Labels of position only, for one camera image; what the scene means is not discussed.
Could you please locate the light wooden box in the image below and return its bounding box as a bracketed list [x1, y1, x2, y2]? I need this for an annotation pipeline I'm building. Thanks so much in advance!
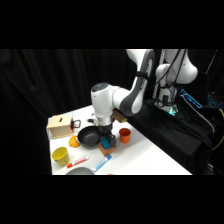
[46, 113, 74, 140]

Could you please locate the orange plastic cup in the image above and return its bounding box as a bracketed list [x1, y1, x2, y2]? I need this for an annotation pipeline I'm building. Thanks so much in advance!
[118, 127, 132, 145]

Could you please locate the grey bowl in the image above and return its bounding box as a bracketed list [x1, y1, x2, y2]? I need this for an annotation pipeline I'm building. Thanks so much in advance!
[65, 166, 96, 176]

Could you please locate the yellow cable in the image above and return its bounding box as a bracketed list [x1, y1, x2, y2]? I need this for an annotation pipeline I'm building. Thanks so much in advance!
[212, 108, 224, 152]

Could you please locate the black frying pan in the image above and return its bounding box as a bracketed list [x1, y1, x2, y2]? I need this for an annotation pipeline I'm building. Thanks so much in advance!
[77, 125, 103, 149]

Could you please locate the blue-lit black device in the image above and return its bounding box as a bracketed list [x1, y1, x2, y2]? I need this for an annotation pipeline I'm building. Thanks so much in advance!
[180, 88, 204, 110]

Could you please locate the small green light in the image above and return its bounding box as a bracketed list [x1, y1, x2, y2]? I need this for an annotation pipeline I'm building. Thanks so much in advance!
[166, 104, 180, 118]

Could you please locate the yellow plastic cup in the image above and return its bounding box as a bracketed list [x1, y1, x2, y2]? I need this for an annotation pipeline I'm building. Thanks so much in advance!
[51, 146, 70, 167]

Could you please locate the orange toy pumpkin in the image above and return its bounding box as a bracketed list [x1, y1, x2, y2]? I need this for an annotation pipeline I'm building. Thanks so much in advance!
[68, 135, 82, 149]

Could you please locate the black cloth-covered stand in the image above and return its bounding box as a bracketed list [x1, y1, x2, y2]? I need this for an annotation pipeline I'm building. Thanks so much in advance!
[124, 98, 216, 176]

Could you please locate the lit keyboard device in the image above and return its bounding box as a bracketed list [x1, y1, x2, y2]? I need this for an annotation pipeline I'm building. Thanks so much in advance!
[207, 94, 224, 109]

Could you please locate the black cable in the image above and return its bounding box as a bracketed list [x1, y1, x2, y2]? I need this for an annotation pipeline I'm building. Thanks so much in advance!
[151, 49, 189, 104]

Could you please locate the red and white marker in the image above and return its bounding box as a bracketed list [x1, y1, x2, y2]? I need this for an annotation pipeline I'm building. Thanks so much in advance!
[66, 156, 90, 169]

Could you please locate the black curtain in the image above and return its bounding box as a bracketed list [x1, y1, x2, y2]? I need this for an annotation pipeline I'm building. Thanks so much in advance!
[0, 49, 224, 176]

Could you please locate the blue and white marker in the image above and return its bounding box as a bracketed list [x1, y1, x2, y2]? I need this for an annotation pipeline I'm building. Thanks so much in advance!
[92, 154, 113, 173]

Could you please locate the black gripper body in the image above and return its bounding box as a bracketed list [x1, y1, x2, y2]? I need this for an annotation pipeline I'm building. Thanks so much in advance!
[97, 124, 116, 138]

